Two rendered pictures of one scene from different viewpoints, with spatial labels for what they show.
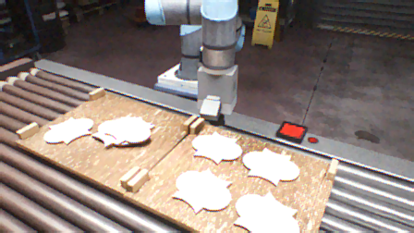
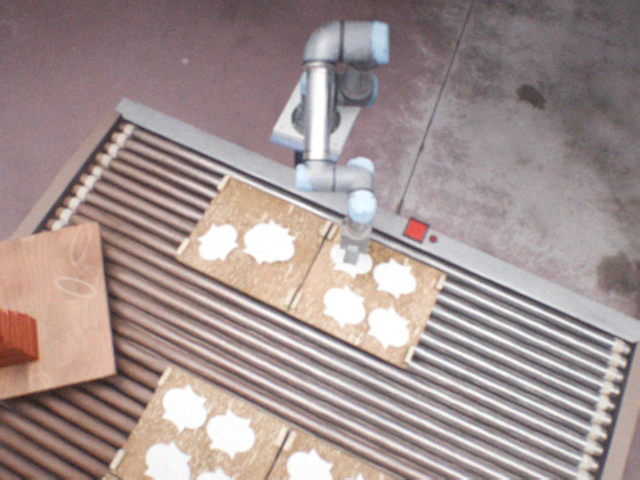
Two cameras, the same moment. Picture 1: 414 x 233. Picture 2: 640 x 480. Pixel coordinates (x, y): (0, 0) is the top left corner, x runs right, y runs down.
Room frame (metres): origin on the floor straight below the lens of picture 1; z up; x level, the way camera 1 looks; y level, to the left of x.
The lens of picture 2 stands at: (-0.04, 0.18, 2.73)
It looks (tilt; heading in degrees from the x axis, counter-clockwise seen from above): 66 degrees down; 352
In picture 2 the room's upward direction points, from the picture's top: 4 degrees clockwise
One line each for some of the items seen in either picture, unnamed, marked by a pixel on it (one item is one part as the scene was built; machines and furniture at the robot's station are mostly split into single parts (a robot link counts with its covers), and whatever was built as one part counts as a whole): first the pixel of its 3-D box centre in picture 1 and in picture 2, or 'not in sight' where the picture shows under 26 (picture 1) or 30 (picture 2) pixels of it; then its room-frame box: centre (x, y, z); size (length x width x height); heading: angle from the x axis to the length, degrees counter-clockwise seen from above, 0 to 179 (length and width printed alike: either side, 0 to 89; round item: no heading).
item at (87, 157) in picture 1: (112, 133); (255, 241); (0.77, 0.29, 0.93); 0.41 x 0.35 x 0.02; 61
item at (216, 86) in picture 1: (213, 89); (353, 241); (0.66, -0.02, 1.13); 0.12 x 0.09 x 0.16; 163
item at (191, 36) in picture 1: (196, 35); (318, 88); (1.29, 0.04, 1.06); 0.13 x 0.12 x 0.14; 85
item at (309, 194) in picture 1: (237, 181); (368, 293); (0.56, -0.07, 0.93); 0.41 x 0.35 x 0.02; 60
